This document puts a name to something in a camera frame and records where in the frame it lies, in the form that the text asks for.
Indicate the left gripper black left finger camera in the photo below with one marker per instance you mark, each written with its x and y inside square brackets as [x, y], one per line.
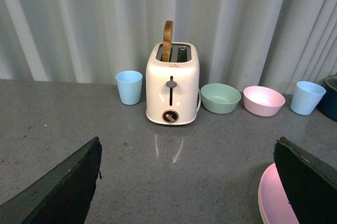
[63, 195]

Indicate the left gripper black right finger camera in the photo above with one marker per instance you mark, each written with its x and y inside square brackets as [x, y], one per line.
[309, 183]

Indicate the pink plate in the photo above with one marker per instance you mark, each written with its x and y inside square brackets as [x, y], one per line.
[273, 203]

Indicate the dark blue saucepan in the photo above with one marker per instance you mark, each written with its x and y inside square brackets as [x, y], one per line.
[328, 104]

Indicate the light blue cup right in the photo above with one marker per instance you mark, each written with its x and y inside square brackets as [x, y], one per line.
[306, 97]

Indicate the light blue cup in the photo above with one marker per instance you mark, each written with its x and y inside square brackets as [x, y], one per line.
[306, 97]
[129, 84]

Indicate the pink bowl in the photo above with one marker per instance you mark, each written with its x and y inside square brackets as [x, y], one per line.
[262, 101]

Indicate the green bowl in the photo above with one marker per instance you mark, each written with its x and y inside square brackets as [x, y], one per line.
[220, 98]

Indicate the light blue cup left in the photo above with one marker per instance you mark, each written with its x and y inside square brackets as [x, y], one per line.
[129, 84]

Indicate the cream white toaster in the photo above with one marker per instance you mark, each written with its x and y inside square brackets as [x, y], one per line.
[172, 88]

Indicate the grey curtain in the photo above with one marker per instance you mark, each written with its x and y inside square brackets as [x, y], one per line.
[273, 43]

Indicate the toast bread slice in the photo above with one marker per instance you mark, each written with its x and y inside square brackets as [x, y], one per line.
[167, 41]

